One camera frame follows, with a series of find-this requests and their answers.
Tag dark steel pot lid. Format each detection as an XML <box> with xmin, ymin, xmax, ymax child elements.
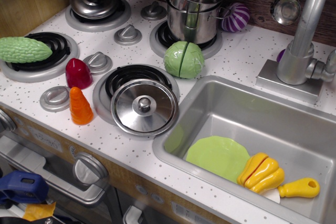
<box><xmin>70</xmin><ymin>0</ymin><xmax>119</xmax><ymax>19</ymax></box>

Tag back left stove burner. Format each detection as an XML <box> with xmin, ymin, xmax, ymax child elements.
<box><xmin>65</xmin><ymin>0</ymin><xmax>131</xmax><ymax>33</ymax></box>

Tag silver stove knob centre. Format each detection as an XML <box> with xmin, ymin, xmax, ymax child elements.
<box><xmin>114</xmin><ymin>25</ymin><xmax>142</xmax><ymax>46</ymax></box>

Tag silver stove knob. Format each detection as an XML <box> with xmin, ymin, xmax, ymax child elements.
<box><xmin>114</xmin><ymin>25</ymin><xmax>142</xmax><ymax>46</ymax></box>
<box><xmin>39</xmin><ymin>86</ymin><xmax>70</xmax><ymax>112</ymax></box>
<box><xmin>83</xmin><ymin>52</ymin><xmax>113</xmax><ymax>75</ymax></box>
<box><xmin>141</xmin><ymin>1</ymin><xmax>167</xmax><ymax>21</ymax></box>

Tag silver stove knob back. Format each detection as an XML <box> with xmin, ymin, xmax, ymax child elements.
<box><xmin>141</xmin><ymin>1</ymin><xmax>167</xmax><ymax>21</ymax></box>

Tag front left stove burner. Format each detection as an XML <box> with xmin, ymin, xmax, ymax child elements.
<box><xmin>1</xmin><ymin>32</ymin><xmax>79</xmax><ymax>83</ymax></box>

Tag silver stove knob middle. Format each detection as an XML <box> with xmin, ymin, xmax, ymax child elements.
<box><xmin>83</xmin><ymin>52</ymin><xmax>113</xmax><ymax>75</ymax></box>

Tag front right stove burner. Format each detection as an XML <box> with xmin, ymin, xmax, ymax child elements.
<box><xmin>92</xmin><ymin>64</ymin><xmax>180</xmax><ymax>126</ymax></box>

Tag silver stove knob front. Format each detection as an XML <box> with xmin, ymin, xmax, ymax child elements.
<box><xmin>39</xmin><ymin>86</ymin><xmax>70</xmax><ymax>112</ymax></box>

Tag shiny steel pot lid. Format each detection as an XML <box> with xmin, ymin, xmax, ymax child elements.
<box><xmin>110</xmin><ymin>79</ymin><xmax>179</xmax><ymax>136</ymax></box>

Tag red toy pepper piece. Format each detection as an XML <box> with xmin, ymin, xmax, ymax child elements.
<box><xmin>65</xmin><ymin>58</ymin><xmax>93</xmax><ymax>89</ymax></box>

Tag green toy bitter gourd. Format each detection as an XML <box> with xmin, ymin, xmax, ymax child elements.
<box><xmin>1</xmin><ymin>37</ymin><xmax>53</xmax><ymax>63</ymax></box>

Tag stacked stainless steel pots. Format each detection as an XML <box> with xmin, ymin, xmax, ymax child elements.
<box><xmin>166</xmin><ymin>0</ymin><xmax>223</xmax><ymax>44</ymax></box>

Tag green toy cabbage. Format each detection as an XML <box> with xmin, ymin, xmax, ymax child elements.
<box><xmin>163</xmin><ymin>41</ymin><xmax>205</xmax><ymax>79</ymax></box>

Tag orange toy carrot piece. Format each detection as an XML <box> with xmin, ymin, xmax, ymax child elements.
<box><xmin>69</xmin><ymin>87</ymin><xmax>94</xmax><ymax>125</ymax></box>

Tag purple striped toy onion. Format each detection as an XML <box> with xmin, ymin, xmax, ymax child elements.
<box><xmin>220</xmin><ymin>2</ymin><xmax>250</xmax><ymax>33</ymax></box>

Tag silver oven dial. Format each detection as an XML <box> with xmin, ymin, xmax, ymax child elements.
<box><xmin>72</xmin><ymin>152</ymin><xmax>108</xmax><ymax>185</ymax></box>

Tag hanging steel measuring spoon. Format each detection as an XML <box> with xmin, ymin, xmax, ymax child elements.
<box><xmin>270</xmin><ymin>0</ymin><xmax>301</xmax><ymax>25</ymax></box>

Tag purple toy piece behind faucet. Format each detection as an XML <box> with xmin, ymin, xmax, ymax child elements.
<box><xmin>276</xmin><ymin>49</ymin><xmax>286</xmax><ymax>62</ymax></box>

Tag green plastic plate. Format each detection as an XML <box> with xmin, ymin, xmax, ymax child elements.
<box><xmin>185</xmin><ymin>136</ymin><xmax>250</xmax><ymax>183</ymax></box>

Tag blue plastic clamp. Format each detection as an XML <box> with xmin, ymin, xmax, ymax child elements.
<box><xmin>1</xmin><ymin>170</ymin><xmax>49</xmax><ymax>204</ymax></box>

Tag silver toy faucet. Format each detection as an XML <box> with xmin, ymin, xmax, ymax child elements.
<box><xmin>256</xmin><ymin>0</ymin><xmax>335</xmax><ymax>104</ymax></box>

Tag yellow tape piece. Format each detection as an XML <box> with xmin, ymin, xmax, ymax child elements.
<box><xmin>23</xmin><ymin>202</ymin><xmax>56</xmax><ymax>221</ymax></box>

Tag silver sink basin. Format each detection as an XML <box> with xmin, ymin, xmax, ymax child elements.
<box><xmin>153</xmin><ymin>76</ymin><xmax>335</xmax><ymax>223</ymax></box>

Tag silver oven door handle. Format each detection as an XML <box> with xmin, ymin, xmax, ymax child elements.
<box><xmin>1</xmin><ymin>136</ymin><xmax>106</xmax><ymax>207</ymax></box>

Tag yellow handled toy knife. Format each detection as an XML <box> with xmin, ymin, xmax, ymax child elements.
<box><xmin>261</xmin><ymin>177</ymin><xmax>320</xmax><ymax>203</ymax></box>

